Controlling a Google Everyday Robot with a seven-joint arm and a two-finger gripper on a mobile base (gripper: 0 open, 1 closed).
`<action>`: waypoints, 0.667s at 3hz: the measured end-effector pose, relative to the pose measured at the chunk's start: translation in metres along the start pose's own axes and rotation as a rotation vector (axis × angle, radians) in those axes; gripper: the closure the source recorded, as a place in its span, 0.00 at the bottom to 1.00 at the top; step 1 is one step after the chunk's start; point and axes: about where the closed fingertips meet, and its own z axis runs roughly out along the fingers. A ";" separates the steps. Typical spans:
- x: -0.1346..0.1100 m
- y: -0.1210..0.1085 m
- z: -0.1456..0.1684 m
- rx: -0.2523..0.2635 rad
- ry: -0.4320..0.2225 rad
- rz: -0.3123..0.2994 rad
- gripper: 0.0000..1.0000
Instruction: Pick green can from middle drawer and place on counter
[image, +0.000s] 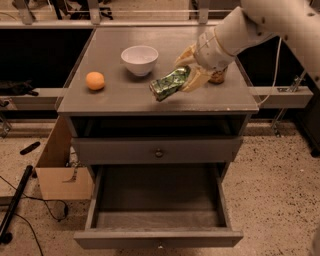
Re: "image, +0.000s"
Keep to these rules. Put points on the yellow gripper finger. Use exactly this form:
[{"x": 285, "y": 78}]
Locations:
[
  {"x": 186, "y": 58},
  {"x": 198, "y": 76}
]

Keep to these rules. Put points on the cardboard box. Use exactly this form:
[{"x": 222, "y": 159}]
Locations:
[{"x": 56, "y": 178}]

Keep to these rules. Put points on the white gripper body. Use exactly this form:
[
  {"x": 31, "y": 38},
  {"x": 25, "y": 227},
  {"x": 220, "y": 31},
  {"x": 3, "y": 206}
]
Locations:
[{"x": 210, "y": 52}]

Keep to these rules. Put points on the white ceramic bowl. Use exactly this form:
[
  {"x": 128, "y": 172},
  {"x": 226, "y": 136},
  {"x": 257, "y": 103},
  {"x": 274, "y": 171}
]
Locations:
[{"x": 140, "y": 60}]

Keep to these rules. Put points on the black cloth on rail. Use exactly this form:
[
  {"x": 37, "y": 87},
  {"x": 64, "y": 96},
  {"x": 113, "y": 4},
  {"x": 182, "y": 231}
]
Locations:
[{"x": 17, "y": 88}]

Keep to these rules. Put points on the black pole on floor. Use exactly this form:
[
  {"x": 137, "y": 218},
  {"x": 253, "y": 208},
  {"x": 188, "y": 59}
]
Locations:
[{"x": 5, "y": 235}]

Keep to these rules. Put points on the metal frame rail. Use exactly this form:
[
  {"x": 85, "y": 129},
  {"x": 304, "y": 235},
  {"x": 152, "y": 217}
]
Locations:
[{"x": 102, "y": 12}]

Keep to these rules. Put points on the orange fruit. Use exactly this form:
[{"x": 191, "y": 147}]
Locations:
[{"x": 95, "y": 80}]

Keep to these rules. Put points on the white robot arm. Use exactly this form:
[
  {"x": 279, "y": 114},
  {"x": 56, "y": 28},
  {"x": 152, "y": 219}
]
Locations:
[{"x": 250, "y": 24}]

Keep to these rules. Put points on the gold soda can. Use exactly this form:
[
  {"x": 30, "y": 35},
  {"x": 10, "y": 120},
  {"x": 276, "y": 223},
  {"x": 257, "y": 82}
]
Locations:
[{"x": 218, "y": 77}]

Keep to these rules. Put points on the closed grey top drawer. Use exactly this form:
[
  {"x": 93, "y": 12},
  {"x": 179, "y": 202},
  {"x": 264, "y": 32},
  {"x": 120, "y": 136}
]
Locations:
[{"x": 102, "y": 151}]

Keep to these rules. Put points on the black marker on floor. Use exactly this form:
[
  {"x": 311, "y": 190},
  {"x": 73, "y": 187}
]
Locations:
[{"x": 30, "y": 148}]

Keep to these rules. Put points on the open grey middle drawer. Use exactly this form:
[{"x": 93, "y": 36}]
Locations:
[{"x": 158, "y": 206}]

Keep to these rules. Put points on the grey wooden drawer cabinet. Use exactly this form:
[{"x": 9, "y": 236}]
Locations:
[{"x": 126, "y": 108}]

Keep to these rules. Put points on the green soda can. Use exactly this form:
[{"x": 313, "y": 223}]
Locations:
[{"x": 168, "y": 85}]

